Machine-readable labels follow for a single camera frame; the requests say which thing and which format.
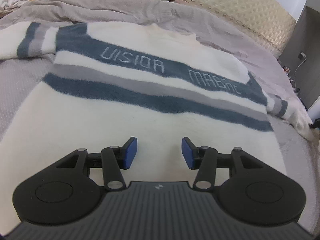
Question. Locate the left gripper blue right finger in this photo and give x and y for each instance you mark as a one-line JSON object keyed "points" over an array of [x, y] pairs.
{"points": [[204, 160]]}

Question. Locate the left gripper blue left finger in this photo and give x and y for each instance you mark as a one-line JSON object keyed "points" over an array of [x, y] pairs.
{"points": [[116, 158]]}

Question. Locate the white sweater with blue stripes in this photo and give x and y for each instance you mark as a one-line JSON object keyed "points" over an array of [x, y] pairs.
{"points": [[113, 80]]}

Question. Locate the grey bed cover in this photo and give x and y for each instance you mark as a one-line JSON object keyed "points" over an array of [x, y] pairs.
{"points": [[299, 155]]}

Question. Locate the pink pillow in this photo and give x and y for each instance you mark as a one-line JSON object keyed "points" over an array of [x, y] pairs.
{"points": [[179, 2]]}

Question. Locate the white crumpled cloth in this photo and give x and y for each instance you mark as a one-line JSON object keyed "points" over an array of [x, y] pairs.
{"points": [[7, 5]]}

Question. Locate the grey wall cabinet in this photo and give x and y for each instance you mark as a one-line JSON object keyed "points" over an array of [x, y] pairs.
{"points": [[305, 37]]}

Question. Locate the wall charger with white cable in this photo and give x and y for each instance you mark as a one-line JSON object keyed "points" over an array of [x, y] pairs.
{"points": [[302, 57]]}

